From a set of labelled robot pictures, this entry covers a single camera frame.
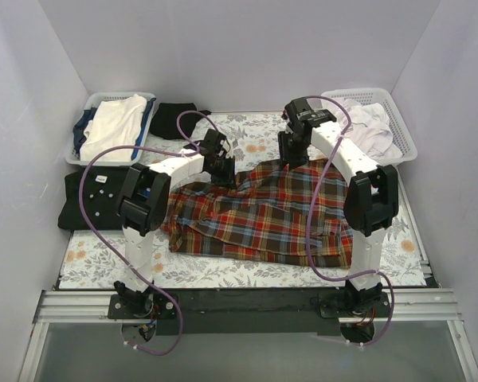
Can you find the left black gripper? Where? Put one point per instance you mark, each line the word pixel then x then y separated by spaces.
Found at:
pixel 223 172

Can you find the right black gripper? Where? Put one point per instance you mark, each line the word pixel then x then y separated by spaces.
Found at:
pixel 291 151

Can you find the red plaid long sleeve shirt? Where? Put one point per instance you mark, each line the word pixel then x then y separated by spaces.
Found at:
pixel 274 215

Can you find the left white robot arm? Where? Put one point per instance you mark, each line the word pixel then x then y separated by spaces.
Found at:
pixel 143 204

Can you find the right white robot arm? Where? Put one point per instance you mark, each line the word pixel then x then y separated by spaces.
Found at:
pixel 371 202

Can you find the floral patterned table mat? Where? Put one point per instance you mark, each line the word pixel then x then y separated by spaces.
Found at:
pixel 90 265

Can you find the black folded garment at back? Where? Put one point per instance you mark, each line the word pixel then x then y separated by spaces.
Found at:
pixel 163 123

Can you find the crumpled white shirt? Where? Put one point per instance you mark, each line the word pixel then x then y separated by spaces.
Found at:
pixel 369 129

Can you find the cream white folded shirt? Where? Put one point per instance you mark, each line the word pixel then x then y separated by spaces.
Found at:
pixel 115 123

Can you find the right white plastic basket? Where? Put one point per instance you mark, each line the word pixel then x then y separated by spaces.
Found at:
pixel 402 137

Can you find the black folded shirt with buttons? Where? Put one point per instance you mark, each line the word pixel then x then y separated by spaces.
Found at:
pixel 102 187

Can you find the blue folded shirt in basket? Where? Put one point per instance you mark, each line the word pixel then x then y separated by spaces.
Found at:
pixel 124 153

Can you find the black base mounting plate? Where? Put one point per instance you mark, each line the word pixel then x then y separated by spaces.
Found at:
pixel 245 310

